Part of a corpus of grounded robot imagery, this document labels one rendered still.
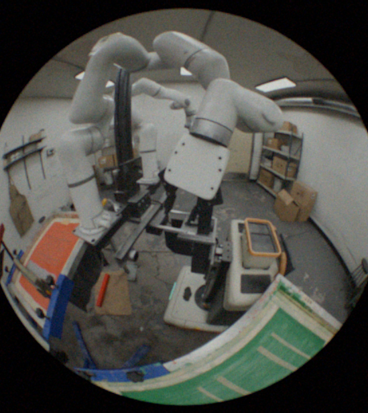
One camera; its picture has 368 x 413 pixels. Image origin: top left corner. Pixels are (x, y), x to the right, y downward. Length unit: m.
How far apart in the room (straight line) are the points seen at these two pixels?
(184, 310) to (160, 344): 0.49
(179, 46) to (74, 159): 0.35
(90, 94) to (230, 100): 0.30
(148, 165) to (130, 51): 0.58
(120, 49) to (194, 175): 0.34
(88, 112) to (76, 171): 0.15
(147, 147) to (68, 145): 0.45
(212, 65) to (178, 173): 0.23
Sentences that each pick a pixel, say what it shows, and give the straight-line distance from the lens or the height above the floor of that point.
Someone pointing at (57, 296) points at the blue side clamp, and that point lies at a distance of 0.58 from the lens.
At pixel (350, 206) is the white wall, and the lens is 3.13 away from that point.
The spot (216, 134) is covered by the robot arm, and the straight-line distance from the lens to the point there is 0.22.
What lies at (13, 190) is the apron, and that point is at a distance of 2.81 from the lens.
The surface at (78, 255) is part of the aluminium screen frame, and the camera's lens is 0.67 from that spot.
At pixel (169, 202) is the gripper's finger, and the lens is 0.27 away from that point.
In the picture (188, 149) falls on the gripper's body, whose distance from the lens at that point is 0.24.
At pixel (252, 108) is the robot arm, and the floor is 1.44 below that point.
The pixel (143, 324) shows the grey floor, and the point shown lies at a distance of 1.44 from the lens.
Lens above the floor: 1.39
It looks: 31 degrees down
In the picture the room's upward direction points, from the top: straight up
